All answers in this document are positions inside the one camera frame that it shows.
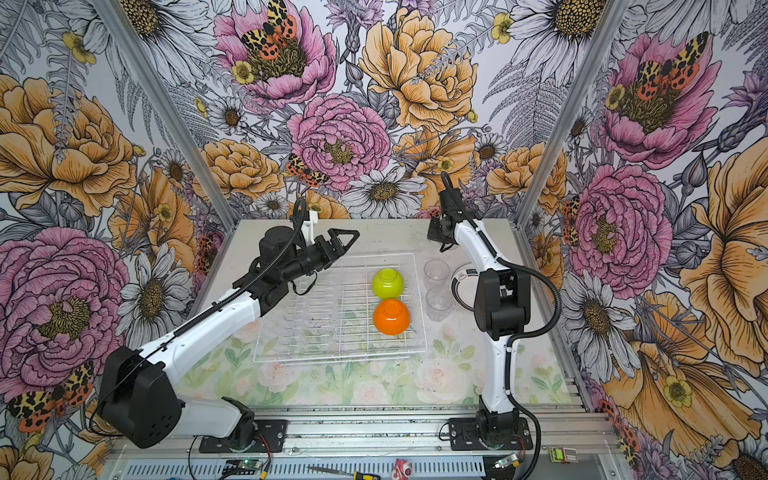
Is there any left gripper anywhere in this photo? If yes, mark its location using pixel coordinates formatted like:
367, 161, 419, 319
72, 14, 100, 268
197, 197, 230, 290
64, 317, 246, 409
283, 228, 361, 280

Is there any clear glass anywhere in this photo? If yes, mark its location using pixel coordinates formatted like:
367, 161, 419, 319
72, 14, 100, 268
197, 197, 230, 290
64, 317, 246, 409
423, 258, 452, 290
425, 287, 454, 322

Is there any green red rimmed plate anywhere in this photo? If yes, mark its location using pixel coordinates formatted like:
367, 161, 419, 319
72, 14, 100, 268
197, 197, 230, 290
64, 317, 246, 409
450, 263, 479, 312

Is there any lime green bowl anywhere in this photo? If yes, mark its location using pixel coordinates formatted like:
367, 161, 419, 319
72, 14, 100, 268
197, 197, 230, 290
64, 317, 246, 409
372, 268, 405, 300

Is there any white wire dish rack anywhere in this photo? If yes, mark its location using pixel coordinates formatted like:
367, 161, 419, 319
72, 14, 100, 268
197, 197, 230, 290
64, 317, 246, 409
253, 252, 427, 365

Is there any orange bowl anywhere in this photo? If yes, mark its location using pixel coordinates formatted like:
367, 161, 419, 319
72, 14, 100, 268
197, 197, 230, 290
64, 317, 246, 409
373, 298, 411, 336

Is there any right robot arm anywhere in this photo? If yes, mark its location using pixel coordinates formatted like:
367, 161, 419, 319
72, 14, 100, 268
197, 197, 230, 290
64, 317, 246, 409
428, 172, 532, 450

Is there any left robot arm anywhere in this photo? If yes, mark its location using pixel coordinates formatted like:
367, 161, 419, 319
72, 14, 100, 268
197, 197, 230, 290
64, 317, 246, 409
96, 205, 360, 451

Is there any green circuit board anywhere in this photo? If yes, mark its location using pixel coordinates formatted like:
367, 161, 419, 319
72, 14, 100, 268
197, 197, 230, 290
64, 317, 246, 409
222, 458, 266, 475

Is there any pink white small object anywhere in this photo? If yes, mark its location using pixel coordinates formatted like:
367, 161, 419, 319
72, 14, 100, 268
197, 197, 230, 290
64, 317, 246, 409
392, 459, 413, 480

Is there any small green display module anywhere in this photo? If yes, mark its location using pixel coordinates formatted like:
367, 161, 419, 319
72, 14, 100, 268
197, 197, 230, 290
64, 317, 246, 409
549, 447, 578, 464

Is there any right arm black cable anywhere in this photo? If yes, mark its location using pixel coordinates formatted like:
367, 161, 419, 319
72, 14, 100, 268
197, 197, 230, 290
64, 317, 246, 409
440, 171, 563, 480

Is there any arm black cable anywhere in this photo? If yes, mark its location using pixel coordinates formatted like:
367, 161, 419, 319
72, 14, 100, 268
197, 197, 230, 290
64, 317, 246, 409
101, 197, 310, 409
440, 171, 563, 480

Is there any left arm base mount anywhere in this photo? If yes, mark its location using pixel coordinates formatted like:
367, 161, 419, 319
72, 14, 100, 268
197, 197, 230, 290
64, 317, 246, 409
198, 419, 288, 454

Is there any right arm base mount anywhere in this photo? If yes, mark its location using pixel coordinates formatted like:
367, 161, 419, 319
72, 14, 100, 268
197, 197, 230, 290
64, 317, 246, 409
447, 417, 534, 451

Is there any yellow handled screwdriver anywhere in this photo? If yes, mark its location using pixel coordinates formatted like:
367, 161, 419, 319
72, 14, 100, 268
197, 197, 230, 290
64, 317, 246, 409
308, 466, 381, 480

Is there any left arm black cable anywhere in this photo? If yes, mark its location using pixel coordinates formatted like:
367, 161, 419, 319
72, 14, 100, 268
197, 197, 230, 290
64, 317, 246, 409
101, 197, 310, 409

